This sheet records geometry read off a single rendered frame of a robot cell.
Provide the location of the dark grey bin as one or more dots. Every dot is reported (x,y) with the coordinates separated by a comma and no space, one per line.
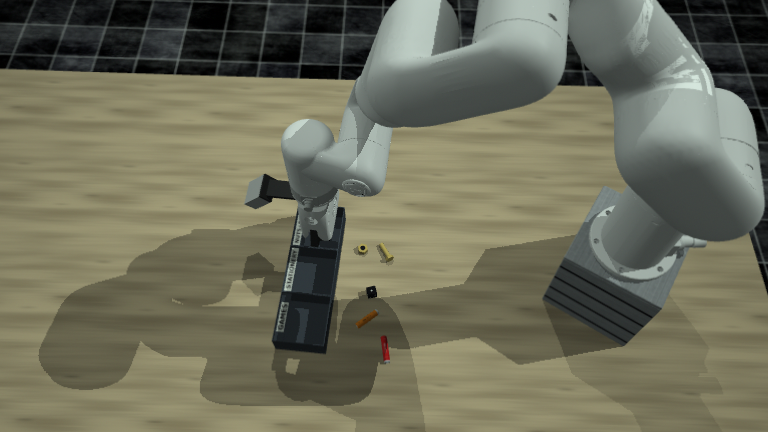
(309,317)

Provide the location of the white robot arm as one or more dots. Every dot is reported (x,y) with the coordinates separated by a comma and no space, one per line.
(677,138)

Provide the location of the red battery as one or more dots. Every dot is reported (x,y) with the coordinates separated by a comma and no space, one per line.
(385,349)

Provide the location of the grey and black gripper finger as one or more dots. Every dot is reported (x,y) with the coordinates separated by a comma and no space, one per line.
(314,238)

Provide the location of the orange battery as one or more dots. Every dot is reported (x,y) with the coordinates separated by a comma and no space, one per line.
(367,318)

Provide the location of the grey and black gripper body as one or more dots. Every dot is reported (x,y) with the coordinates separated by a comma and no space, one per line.
(321,218)

